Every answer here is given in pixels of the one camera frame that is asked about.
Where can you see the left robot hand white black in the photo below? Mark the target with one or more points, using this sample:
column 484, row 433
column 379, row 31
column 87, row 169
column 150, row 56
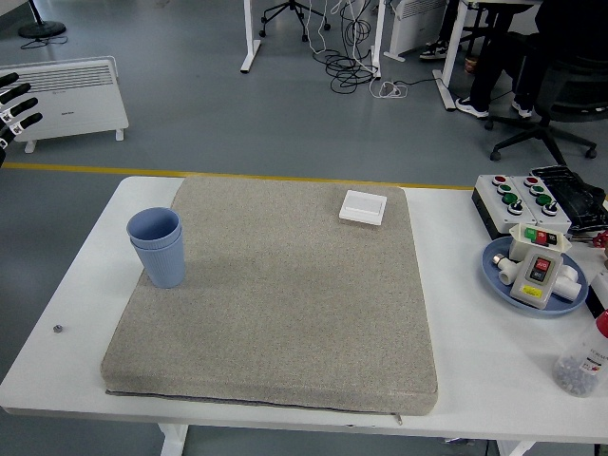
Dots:
column 12, row 111

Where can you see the blue ribbed plastic cup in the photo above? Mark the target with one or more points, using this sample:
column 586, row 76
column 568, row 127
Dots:
column 154, row 225
column 164, row 266

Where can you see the large white panel heater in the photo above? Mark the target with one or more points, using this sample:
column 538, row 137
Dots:
column 76, row 104

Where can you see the black round stand base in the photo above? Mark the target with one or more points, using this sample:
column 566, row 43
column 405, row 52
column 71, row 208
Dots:
column 43, row 29

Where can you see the white desk leg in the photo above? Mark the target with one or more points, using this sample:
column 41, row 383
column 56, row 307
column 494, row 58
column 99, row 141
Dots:
column 250, row 47
column 377, row 43
column 450, row 71

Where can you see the black chair star base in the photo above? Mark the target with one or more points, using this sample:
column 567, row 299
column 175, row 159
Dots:
column 293, row 9

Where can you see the grey-brown cushion mat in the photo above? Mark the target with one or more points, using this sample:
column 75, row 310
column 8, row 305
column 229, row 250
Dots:
column 304, row 309

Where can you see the white table leg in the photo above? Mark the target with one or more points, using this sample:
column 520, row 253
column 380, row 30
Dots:
column 515, row 449
column 173, row 439

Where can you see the white heater under desk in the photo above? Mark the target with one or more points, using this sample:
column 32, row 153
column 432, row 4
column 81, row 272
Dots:
column 414, row 24

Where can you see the person with black-white sneaker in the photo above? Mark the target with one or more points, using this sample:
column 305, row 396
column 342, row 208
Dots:
column 434, row 50

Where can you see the brown can on floor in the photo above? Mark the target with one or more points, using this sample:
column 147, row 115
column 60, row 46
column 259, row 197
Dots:
column 471, row 65

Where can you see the seated person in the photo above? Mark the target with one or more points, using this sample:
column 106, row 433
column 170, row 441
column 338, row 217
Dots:
column 489, row 57

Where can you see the grey three-button control box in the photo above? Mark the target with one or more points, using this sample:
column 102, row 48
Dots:
column 552, row 216
column 490, row 195

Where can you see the blue round plate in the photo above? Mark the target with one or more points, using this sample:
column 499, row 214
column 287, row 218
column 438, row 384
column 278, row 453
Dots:
column 495, row 281

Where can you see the white pipe fitting metal end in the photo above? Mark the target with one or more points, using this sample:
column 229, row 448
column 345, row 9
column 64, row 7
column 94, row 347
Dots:
column 504, row 274

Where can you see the black office chair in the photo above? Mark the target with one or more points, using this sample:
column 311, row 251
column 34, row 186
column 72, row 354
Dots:
column 560, row 85

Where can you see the white pipe tee fitting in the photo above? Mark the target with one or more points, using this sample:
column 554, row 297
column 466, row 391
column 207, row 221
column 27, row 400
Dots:
column 568, row 286

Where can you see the white box black edge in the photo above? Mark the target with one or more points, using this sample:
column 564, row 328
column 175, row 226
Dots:
column 600, row 294

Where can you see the clear screw bottle red cap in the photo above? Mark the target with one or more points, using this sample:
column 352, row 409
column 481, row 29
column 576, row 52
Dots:
column 582, row 361

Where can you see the white wall switch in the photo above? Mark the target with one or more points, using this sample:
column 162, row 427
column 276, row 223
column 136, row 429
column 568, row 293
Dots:
column 363, row 208

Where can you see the beige green-red button switch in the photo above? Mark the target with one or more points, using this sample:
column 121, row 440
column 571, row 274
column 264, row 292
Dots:
column 517, row 243

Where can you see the grey red-black push switch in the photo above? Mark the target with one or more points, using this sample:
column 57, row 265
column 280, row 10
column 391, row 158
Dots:
column 533, row 286

